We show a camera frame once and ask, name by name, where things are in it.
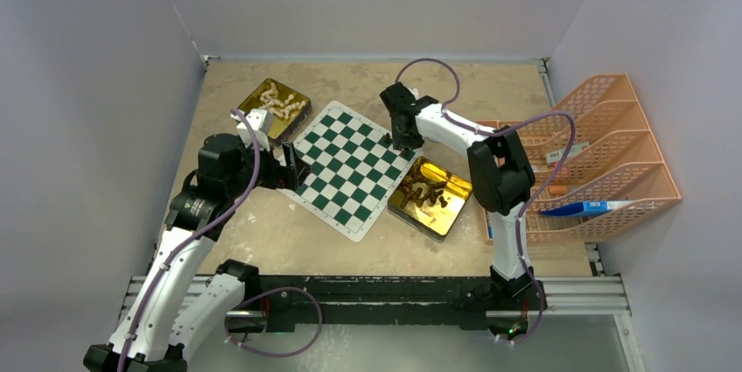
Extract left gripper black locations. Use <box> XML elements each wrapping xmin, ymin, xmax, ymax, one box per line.
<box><xmin>226</xmin><ymin>134</ymin><xmax>311</xmax><ymax>199</ymax></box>

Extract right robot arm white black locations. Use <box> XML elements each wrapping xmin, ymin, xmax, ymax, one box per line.
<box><xmin>380</xmin><ymin>82</ymin><xmax>544</xmax><ymax>308</ymax></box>

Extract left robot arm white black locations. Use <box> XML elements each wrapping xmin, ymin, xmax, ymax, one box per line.
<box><xmin>83</xmin><ymin>133</ymin><xmax>311</xmax><ymax>371</ymax></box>

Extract gold tin white pieces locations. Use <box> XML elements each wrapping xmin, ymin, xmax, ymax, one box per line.
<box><xmin>237</xmin><ymin>78</ymin><xmax>312</xmax><ymax>145</ymax></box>

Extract white chess pieces pile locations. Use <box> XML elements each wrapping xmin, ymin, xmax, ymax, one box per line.
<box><xmin>258</xmin><ymin>81</ymin><xmax>309</xmax><ymax>121</ymax></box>

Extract green white chess mat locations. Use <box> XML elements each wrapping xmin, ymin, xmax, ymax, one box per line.
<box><xmin>280</xmin><ymin>101</ymin><xmax>423</xmax><ymax>242</ymax></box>

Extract brown chess pieces pile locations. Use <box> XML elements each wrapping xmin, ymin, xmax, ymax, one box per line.
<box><xmin>394</xmin><ymin>163</ymin><xmax>452</xmax><ymax>208</ymax></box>

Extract gold tin brown pieces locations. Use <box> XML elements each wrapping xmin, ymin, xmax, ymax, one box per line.
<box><xmin>387</xmin><ymin>157</ymin><xmax>473</xmax><ymax>242</ymax></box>

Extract white label card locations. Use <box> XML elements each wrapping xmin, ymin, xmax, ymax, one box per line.
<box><xmin>544</xmin><ymin>140</ymin><xmax>592</xmax><ymax>165</ymax></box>

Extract peach plastic file organizer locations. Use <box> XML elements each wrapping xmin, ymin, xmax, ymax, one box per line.
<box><xmin>473</xmin><ymin>74</ymin><xmax>683</xmax><ymax>245</ymax></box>

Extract blue box in organizer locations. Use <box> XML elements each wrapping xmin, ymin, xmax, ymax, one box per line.
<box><xmin>539</xmin><ymin>200</ymin><xmax>633</xmax><ymax>218</ymax></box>

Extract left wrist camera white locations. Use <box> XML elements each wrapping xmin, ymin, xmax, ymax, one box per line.
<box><xmin>230</xmin><ymin>109</ymin><xmax>275</xmax><ymax>151</ymax></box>

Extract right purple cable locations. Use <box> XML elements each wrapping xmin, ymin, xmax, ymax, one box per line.
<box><xmin>394</xmin><ymin>58</ymin><xmax>578</xmax><ymax>347</ymax></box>

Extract black metal base frame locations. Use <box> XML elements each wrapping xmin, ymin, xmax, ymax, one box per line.
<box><xmin>238</xmin><ymin>273</ymin><xmax>548</xmax><ymax>339</ymax></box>

